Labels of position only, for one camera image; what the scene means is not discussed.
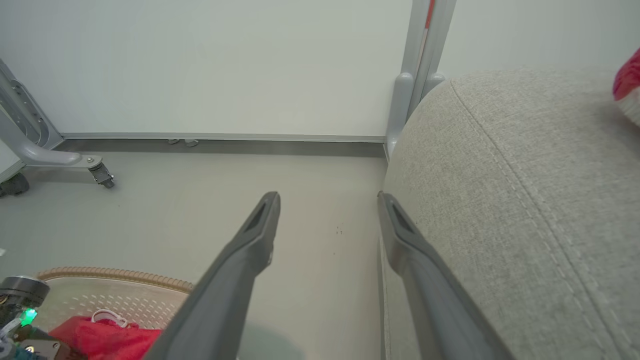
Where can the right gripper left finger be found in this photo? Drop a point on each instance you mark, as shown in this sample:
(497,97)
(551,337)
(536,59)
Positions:
(235,280)

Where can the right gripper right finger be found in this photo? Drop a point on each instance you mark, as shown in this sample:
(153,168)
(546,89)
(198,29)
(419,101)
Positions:
(425,285)

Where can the red Bulls 23 jersey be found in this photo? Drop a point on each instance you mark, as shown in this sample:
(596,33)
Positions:
(629,80)

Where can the grey fabric sofa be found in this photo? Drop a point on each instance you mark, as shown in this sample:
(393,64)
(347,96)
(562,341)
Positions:
(525,200)

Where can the pink perforated laundry basket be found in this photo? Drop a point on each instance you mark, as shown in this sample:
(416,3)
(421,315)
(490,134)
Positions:
(130,295)

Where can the plain red garment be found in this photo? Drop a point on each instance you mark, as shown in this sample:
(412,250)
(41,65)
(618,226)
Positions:
(110,340)

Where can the small grey floor foot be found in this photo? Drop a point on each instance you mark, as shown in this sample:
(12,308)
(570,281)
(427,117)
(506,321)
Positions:
(191,143)

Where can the black caster wheel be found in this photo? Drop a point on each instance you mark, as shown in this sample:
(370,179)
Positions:
(14,184)
(102,176)

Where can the grey curved partition foot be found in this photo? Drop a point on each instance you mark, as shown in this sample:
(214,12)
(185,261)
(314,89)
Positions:
(30,145)

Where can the grey upright partition post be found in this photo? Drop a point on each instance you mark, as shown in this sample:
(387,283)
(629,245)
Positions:
(425,50)

